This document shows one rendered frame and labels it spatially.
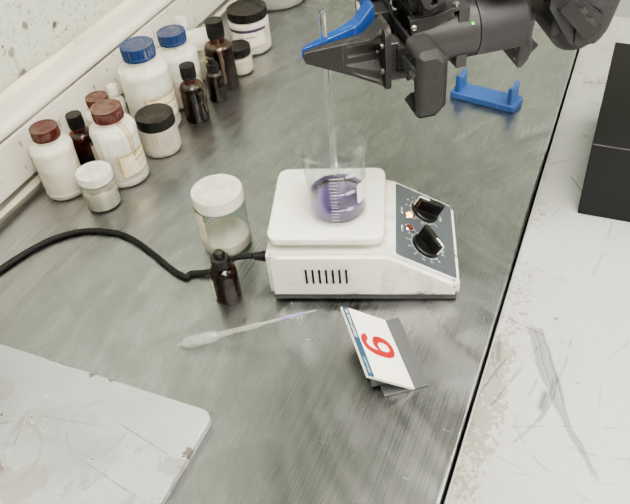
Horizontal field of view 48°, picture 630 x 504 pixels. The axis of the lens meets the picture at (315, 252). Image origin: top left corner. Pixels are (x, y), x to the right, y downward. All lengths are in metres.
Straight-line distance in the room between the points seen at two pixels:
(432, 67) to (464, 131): 0.43
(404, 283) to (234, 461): 0.25
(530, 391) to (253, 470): 0.27
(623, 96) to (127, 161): 0.61
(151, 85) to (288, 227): 0.38
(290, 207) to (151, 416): 0.25
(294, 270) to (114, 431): 0.23
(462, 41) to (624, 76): 0.32
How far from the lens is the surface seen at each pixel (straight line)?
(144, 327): 0.79
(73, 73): 1.08
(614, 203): 0.88
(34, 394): 0.76
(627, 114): 0.89
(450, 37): 0.66
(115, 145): 0.95
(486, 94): 1.08
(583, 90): 1.13
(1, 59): 1.05
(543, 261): 0.83
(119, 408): 0.72
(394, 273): 0.74
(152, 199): 0.96
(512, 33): 0.69
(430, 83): 0.60
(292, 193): 0.77
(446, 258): 0.77
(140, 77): 1.03
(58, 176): 0.98
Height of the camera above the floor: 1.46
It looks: 43 degrees down
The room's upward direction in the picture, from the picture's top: 7 degrees counter-clockwise
